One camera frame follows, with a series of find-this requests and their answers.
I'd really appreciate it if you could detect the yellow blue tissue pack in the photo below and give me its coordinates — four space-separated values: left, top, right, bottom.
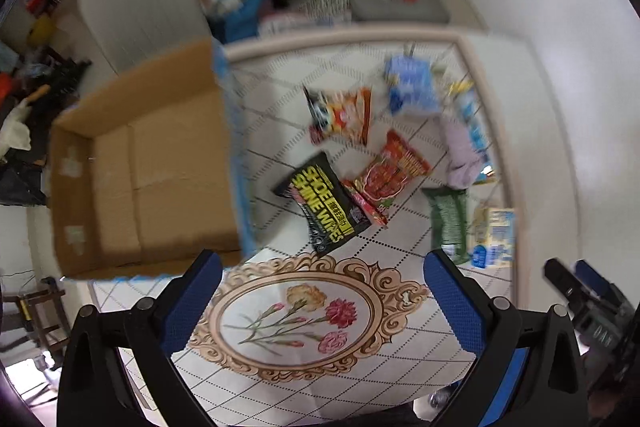
472 206 516 269

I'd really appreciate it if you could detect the light blue tube pack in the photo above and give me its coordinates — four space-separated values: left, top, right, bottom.
449 79 496 184

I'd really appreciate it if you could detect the green wipes pack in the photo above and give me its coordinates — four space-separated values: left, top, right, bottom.
422 186 470 265

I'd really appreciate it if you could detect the lilac cloth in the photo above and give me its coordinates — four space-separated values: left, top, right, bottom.
439 115 484 190

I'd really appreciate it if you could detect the red snack bag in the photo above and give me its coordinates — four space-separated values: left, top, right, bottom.
342 129 432 227

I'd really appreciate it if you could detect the black shoe shine wipes pack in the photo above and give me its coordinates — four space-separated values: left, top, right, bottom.
271 150 371 257

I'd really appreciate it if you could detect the blue white wipes bag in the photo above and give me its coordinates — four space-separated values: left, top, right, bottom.
384 55 442 116

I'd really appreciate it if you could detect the orange cartoon snack bag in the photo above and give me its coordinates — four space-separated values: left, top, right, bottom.
304 88 372 146

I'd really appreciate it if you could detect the wooden stool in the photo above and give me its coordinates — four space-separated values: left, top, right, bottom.
1 277 72 371

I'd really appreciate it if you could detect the cardboard box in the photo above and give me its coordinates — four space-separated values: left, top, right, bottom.
48 39 255 280

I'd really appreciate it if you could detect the white goose plush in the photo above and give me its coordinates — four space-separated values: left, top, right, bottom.
0 84 51 158

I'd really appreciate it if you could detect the black tripod pile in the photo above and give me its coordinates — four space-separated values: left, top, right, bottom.
11 46 92 116

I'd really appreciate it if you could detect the red plastic bag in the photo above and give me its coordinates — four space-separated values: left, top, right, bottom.
0 72 14 105

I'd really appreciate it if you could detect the yellow bin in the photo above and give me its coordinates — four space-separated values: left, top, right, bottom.
27 14 56 48

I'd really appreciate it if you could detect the grey chair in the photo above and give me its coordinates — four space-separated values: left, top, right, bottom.
77 0 210 74

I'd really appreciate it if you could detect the pink floral bedding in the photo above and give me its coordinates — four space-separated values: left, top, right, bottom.
257 11 352 38

